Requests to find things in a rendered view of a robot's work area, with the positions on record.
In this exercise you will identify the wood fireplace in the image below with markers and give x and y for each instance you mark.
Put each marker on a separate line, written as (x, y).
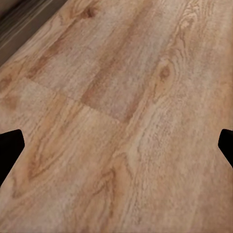
(20, 19)

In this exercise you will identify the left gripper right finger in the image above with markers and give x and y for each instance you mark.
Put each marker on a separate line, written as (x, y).
(225, 143)

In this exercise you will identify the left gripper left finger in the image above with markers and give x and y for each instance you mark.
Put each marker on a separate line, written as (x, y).
(11, 146)

